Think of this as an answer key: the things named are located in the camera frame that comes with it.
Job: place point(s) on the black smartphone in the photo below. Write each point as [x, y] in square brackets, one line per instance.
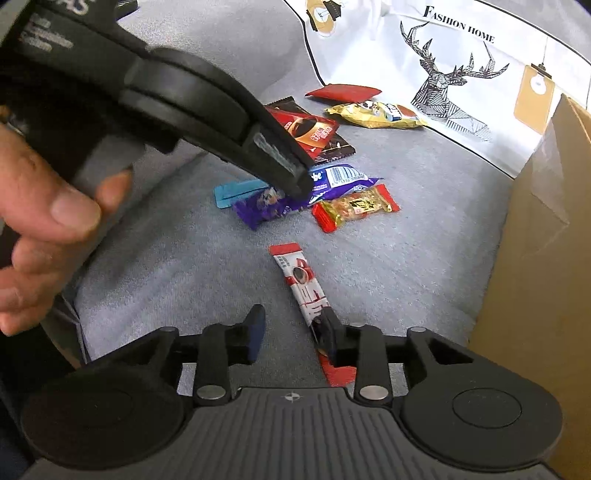
[125, 6]

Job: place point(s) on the white deer printed cloth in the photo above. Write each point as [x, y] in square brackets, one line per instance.
[438, 55]

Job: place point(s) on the red gold snack packet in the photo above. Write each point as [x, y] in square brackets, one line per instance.
[355, 207]

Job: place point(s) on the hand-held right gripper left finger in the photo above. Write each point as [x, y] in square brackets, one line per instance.
[256, 331]

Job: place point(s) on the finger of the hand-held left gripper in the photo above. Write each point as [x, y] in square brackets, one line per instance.
[281, 161]

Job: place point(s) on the light blue packet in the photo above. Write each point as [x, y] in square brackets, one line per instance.
[235, 191]

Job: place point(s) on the yellow snack packet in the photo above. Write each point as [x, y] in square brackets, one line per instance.
[369, 114]

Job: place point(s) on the purple snack packet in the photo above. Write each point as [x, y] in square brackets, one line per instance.
[323, 182]

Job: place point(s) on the red white stick packet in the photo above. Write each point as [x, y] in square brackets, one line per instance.
[300, 286]

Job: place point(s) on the plain red packet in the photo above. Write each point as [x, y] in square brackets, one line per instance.
[344, 92]

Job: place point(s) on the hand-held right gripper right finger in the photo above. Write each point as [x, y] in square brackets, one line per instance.
[327, 333]

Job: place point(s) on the person's left hand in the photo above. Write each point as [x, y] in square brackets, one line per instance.
[41, 198]

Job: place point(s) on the red black coffee packet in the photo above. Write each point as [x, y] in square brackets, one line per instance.
[314, 131]

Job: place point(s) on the cardboard box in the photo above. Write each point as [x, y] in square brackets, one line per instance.
[540, 254]

